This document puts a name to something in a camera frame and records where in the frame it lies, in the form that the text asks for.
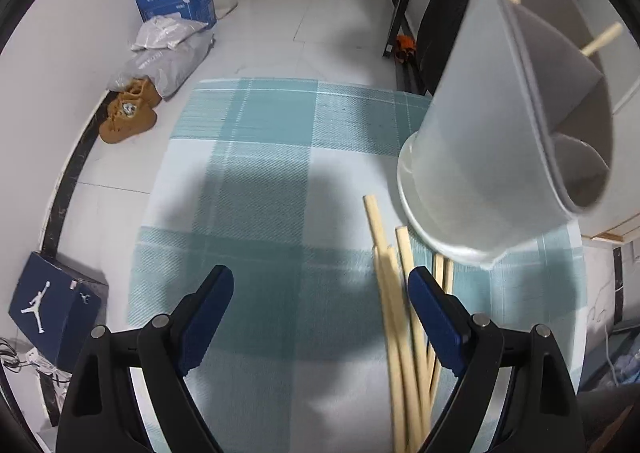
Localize brown suede shoe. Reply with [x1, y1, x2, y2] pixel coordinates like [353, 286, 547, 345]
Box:
[99, 100, 158, 145]
[107, 78, 163, 110]

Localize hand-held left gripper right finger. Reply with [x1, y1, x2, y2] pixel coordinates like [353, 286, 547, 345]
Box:
[407, 267, 586, 453]

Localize white power strip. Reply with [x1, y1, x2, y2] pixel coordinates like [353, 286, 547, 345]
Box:
[20, 349, 56, 374]

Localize white cable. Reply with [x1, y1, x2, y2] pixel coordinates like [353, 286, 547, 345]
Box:
[585, 283, 621, 374]

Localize grey utensil holder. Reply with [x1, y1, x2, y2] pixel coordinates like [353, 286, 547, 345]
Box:
[397, 0, 615, 270]

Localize black cable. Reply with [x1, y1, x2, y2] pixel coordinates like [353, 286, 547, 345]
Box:
[0, 337, 31, 369]

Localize pile of wooden chopsticks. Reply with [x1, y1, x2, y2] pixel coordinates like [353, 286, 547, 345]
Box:
[362, 194, 453, 453]

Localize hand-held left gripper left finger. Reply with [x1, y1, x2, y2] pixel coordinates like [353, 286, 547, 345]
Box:
[55, 264, 235, 453]

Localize white plastic parcel bag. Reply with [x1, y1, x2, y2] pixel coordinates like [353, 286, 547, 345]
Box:
[131, 16, 211, 52]

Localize grey plastic parcel bag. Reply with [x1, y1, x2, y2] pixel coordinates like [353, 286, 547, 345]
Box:
[107, 30, 216, 101]

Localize light blue cloth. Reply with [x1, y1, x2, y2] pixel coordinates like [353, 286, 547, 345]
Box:
[607, 353, 640, 386]

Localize navy shoe box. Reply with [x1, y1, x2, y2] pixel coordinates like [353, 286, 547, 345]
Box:
[7, 251, 108, 369]

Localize person's dark grey clothing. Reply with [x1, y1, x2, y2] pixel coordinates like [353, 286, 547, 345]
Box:
[577, 380, 640, 453]

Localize black backpack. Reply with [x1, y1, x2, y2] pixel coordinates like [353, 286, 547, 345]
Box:
[415, 0, 483, 96]

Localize orange and black object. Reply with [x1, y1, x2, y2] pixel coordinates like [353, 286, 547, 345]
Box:
[392, 34, 417, 65]

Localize teal checked tablecloth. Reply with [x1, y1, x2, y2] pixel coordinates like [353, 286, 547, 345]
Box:
[127, 77, 588, 453]

